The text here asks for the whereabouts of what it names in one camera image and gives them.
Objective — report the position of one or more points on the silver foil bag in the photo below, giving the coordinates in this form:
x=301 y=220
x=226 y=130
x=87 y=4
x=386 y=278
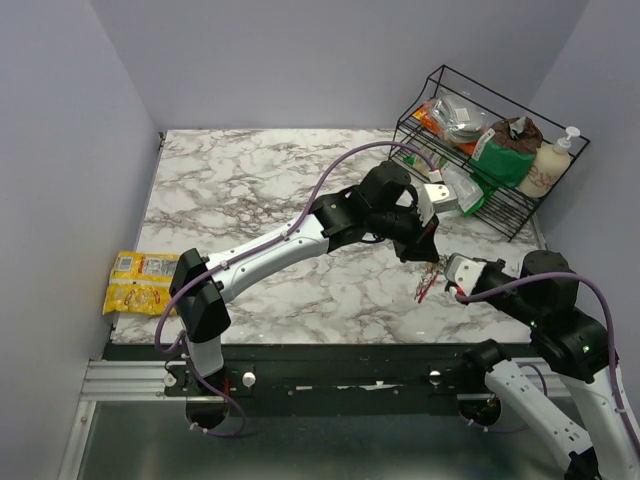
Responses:
x=459 y=120

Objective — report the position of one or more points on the green white snack packet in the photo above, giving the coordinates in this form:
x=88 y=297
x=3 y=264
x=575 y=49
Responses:
x=417 y=157

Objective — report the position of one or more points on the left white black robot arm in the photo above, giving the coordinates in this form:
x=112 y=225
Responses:
x=385 y=205

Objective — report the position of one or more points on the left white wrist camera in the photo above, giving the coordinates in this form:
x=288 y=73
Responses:
x=433 y=199

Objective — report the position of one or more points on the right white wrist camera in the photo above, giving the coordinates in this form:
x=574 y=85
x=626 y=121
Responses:
x=462 y=274

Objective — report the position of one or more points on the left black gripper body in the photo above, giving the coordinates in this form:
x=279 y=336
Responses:
x=404 y=228

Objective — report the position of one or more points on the aluminium frame rail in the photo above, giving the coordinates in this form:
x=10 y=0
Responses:
x=108 y=381

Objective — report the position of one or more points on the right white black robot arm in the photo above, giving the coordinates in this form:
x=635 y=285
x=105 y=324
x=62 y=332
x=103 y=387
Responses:
x=571 y=329

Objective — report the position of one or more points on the black wire rack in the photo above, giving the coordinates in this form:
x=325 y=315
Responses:
x=507 y=210

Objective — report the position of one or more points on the clear plastic packet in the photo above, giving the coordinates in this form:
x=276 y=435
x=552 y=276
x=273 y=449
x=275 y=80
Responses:
x=469 y=194

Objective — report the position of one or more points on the green brown snack bag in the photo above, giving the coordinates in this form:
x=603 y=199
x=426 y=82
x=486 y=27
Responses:
x=504 y=153

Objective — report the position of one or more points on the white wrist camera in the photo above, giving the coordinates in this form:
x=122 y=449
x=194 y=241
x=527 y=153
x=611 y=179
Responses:
x=462 y=274
x=433 y=199

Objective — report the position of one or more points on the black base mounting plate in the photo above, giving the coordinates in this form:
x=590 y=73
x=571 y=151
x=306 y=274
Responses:
x=326 y=380

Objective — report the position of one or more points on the yellow snack bag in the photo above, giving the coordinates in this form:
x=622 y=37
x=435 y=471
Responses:
x=139 y=283

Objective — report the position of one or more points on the keyring with keys red tag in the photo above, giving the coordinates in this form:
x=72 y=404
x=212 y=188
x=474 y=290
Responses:
x=428 y=278

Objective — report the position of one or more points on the white pump soap bottle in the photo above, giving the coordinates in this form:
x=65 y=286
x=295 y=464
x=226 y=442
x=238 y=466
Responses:
x=550 y=162

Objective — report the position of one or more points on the orange snack bag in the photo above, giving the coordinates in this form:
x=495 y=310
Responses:
x=422 y=115

